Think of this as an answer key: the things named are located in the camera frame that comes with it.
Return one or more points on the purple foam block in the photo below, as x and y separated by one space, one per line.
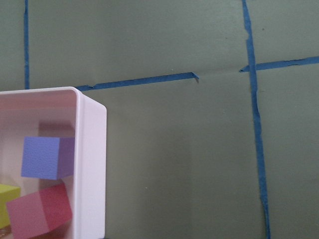
48 157

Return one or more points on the pink foam block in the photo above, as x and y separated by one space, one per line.
40 212

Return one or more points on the pink plastic bin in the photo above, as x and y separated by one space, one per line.
59 112

